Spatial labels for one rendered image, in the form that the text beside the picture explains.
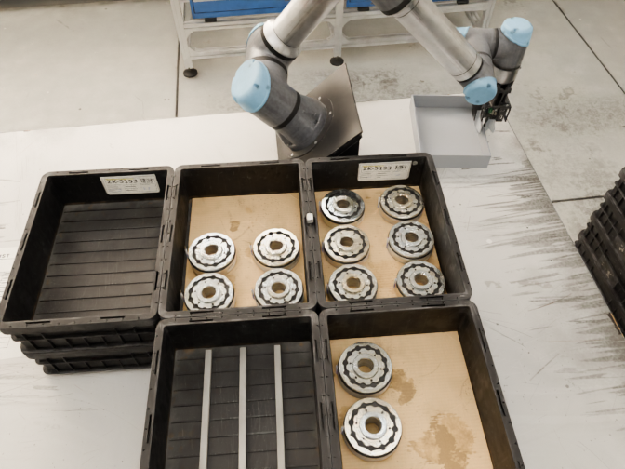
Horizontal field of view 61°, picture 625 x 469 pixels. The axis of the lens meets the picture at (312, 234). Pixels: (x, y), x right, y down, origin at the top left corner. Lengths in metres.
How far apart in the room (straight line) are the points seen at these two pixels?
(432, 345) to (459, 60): 0.63
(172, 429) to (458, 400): 0.53
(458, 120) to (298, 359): 0.99
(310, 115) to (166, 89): 1.76
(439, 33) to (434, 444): 0.83
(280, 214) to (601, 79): 2.49
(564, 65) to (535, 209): 1.97
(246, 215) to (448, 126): 0.75
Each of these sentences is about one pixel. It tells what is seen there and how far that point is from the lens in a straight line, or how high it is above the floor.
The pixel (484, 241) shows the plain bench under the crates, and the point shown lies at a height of 0.70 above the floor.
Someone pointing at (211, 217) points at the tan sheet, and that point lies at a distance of 1.27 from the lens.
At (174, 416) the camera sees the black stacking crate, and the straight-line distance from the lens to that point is 1.05.
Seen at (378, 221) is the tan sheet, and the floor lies 0.83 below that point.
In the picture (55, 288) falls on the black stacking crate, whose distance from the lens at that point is 1.27.
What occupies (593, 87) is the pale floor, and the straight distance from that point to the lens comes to 3.35.
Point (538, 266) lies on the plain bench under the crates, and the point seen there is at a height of 0.70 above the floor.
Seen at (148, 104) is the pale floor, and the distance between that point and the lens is 2.99.
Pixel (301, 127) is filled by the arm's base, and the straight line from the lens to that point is 1.39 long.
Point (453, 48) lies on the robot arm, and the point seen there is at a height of 1.13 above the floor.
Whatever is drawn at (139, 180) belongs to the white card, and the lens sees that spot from 1.29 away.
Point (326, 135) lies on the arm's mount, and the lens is 1.38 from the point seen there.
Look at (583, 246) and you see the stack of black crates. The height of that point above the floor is 0.25.
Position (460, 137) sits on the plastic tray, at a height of 0.70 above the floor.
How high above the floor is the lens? 1.80
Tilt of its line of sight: 53 degrees down
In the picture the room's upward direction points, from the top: straight up
